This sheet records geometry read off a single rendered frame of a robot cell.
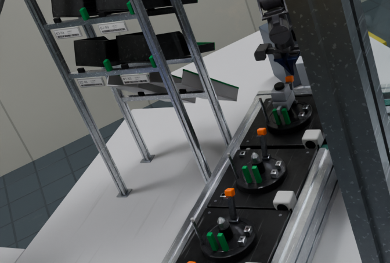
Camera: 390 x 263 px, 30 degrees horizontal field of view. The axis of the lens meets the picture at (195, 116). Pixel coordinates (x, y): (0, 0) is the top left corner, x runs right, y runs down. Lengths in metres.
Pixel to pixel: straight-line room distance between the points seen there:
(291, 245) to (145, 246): 0.50
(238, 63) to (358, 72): 2.17
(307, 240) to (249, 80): 0.97
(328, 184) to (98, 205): 0.76
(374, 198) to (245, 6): 3.92
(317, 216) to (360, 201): 1.17
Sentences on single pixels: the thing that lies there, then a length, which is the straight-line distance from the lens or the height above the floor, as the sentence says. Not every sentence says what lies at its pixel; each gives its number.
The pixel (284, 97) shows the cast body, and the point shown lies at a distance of 2.06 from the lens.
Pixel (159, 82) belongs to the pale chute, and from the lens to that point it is 2.11.
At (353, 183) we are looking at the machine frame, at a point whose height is 1.69.
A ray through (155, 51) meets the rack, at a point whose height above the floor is 1.36.
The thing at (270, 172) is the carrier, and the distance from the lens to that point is 1.93.
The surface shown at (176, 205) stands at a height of 0.86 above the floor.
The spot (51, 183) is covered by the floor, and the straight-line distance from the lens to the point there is 4.27.
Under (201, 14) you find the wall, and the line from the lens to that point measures 4.48.
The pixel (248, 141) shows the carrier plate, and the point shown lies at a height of 0.97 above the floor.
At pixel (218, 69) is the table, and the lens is 2.78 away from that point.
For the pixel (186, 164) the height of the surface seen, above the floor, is 0.86.
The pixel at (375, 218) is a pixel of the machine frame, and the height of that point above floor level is 1.64.
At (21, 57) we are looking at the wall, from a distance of 4.31.
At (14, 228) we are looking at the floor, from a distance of 4.09.
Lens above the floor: 2.12
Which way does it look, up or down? 30 degrees down
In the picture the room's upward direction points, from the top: 22 degrees counter-clockwise
